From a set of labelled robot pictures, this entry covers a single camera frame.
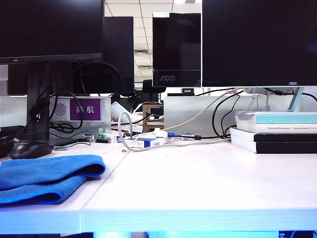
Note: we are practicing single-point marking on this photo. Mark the black AOC monitor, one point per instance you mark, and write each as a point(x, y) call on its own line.
point(175, 44)

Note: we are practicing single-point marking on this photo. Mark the purple name card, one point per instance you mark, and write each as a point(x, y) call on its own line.
point(85, 109)

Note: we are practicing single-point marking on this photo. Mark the white book printed spine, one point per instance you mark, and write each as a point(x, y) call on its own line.
point(260, 128)

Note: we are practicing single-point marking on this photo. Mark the stack of magazines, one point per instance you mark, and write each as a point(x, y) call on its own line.
point(133, 127)

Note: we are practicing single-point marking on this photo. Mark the plain black monitor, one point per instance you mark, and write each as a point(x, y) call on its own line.
point(117, 49)

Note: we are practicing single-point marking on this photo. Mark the small green white box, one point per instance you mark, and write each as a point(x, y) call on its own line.
point(104, 136)

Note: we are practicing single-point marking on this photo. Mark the small wooden shelf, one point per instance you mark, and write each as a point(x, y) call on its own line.
point(145, 116)

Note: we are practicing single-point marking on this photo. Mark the silver monitor stand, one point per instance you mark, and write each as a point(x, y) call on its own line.
point(297, 99)

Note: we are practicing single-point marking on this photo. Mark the small clear container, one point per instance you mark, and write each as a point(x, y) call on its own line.
point(88, 136)

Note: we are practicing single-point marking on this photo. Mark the small grey device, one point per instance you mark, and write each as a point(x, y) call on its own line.
point(187, 90)

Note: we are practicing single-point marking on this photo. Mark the white adapter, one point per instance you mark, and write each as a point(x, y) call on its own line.
point(161, 132)

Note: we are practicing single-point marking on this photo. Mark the grey desk partition panel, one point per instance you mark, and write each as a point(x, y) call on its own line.
point(12, 111)
point(187, 111)

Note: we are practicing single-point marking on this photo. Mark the purple name plate sign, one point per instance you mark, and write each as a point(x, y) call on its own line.
point(105, 109)

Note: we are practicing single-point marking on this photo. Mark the black office chair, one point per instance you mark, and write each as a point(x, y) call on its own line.
point(149, 86)

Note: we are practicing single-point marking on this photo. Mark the teal cover book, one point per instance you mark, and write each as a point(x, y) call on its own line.
point(284, 117)

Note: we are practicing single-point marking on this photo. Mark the black computer mouse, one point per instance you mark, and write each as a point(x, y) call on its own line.
point(31, 149)

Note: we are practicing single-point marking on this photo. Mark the black spine book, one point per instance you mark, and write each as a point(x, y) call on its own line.
point(284, 137)
point(284, 147)

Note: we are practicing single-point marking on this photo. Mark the silver-framed AOC monitor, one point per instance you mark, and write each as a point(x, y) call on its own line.
point(260, 37)

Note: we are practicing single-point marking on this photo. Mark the white plastic bottle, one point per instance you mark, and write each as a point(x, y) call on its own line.
point(117, 110)

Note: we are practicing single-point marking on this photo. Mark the blue and white box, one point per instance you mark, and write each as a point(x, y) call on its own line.
point(147, 143)

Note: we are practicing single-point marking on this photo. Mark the blue microfibre rag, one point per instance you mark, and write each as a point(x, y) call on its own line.
point(49, 173)

